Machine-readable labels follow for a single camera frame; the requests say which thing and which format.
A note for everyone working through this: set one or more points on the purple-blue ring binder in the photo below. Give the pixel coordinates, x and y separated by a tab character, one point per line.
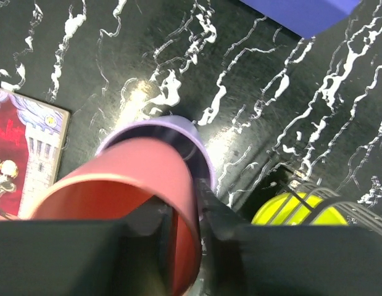
305	18

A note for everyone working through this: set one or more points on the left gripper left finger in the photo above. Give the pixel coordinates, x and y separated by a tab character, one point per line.
92	257

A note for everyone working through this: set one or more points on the yellow-green bowl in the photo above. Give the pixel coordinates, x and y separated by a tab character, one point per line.
286	209

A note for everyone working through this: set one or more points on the red illustrated book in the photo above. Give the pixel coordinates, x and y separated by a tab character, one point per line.
32	135

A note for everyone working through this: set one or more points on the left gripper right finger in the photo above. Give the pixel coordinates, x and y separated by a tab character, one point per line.
244	259

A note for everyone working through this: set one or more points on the pink plastic cup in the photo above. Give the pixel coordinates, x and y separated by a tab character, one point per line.
120	179

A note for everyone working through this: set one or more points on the lilac plastic cup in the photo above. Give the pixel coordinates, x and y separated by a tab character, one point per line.
176	131

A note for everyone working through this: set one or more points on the black wire dish rack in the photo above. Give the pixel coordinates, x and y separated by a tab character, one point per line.
317	199

